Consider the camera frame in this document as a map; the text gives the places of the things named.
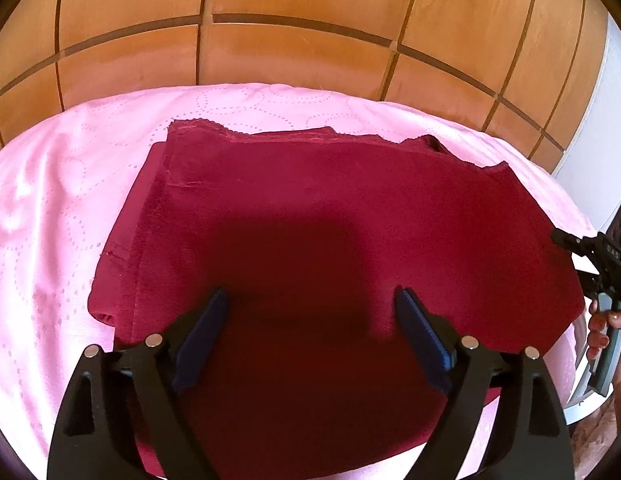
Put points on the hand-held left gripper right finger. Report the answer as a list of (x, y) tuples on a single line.
[(423, 335)]

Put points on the person's right forearm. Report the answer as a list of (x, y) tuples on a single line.
[(598, 442)]

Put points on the wooden wardrobe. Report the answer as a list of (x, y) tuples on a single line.
[(300, 55)]

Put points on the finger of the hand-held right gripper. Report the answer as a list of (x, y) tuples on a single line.
[(589, 285), (573, 242)]

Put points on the dark red embroidered dress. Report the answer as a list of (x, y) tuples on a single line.
[(315, 200)]

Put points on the pink dotted blanket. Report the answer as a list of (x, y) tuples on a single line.
[(50, 200)]

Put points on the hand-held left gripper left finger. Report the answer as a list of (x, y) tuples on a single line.
[(203, 340)]

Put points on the person's right hand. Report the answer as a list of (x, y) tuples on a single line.
[(596, 330)]

